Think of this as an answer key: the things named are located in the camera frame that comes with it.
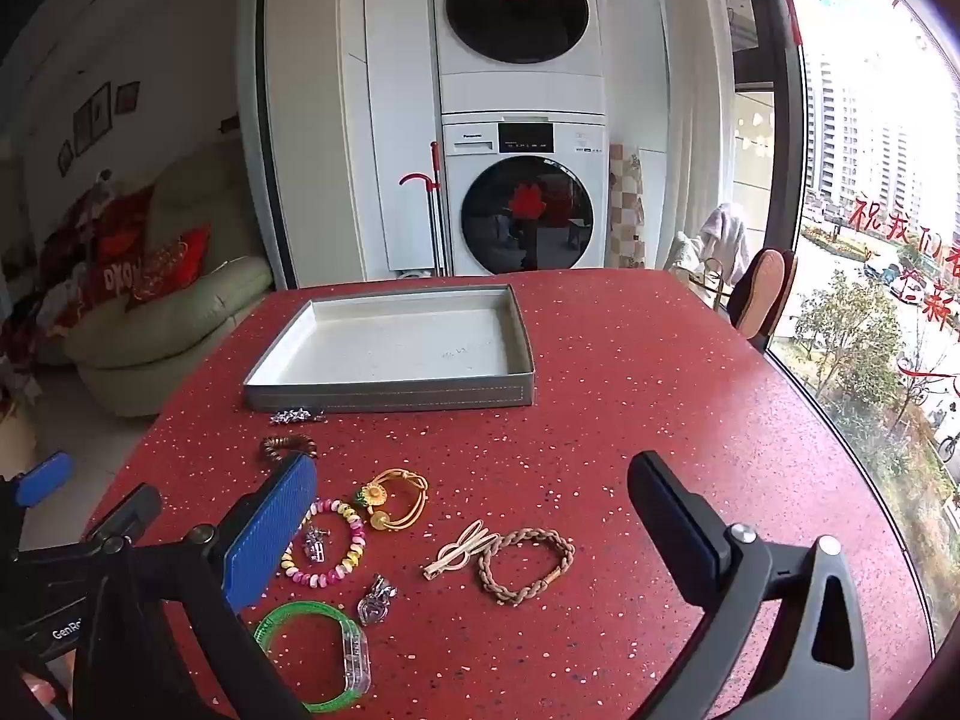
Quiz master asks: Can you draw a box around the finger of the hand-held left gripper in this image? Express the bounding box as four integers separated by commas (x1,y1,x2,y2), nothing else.
81,484,163,542
13,452,74,509

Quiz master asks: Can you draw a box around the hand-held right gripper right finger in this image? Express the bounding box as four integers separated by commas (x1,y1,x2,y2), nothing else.
628,451,872,720

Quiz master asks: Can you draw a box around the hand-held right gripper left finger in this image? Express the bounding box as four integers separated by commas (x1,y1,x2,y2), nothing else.
71,452,317,720

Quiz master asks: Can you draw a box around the pink yellow spiral bracelet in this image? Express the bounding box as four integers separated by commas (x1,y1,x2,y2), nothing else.
281,496,368,590

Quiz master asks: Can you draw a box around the brown spiral hair tie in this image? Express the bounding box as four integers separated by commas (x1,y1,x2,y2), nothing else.
260,433,320,464

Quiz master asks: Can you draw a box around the brown braided bracelet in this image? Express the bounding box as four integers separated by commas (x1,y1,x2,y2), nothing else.
478,528,577,607

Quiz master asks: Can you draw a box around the green translucent bangle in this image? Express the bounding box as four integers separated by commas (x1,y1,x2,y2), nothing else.
253,601,372,714

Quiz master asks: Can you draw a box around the beige hair clip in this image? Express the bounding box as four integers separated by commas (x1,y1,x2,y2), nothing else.
421,519,500,583

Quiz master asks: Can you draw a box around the grey shallow tray box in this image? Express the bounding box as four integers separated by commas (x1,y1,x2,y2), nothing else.
242,284,536,414

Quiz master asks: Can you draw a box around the silver clear charm clip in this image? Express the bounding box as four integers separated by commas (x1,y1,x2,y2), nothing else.
357,574,399,627

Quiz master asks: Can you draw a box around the pile of red clothes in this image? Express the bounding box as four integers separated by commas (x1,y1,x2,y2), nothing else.
0,172,113,391

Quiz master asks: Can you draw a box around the red printed cushion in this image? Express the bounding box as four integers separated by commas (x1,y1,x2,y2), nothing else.
88,187,156,305

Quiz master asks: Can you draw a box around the brown wooden chair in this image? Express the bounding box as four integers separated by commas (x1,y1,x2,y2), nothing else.
731,247,798,354

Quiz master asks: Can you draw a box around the red embroidered cushion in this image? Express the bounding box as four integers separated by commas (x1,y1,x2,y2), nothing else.
127,223,213,313

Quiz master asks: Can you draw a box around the beige woven bag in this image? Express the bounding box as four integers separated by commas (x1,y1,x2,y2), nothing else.
664,231,732,295

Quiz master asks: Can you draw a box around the checkered rolled mat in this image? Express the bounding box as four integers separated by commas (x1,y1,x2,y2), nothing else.
607,144,647,269

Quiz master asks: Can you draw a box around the white front-load washing machine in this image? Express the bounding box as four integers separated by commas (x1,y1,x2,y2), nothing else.
441,112,608,277

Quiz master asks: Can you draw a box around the red window lettering decal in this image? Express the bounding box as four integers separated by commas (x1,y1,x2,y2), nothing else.
846,193,960,332

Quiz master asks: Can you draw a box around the white curtain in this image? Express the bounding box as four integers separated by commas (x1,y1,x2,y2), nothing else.
660,0,742,271

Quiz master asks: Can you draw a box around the white tall cabinet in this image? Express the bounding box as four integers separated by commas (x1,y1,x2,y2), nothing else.
337,0,443,282

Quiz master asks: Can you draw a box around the white stacked dryer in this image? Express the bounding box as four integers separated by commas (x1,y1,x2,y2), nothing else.
429,0,607,118

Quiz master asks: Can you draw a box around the yellow sunflower hair tie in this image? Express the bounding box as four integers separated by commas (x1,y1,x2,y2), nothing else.
352,468,430,534

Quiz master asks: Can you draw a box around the red-handled mop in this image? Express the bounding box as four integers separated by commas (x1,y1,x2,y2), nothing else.
399,141,452,277

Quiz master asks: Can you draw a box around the large dark picture frame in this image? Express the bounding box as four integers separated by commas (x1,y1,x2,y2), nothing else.
73,82,113,138

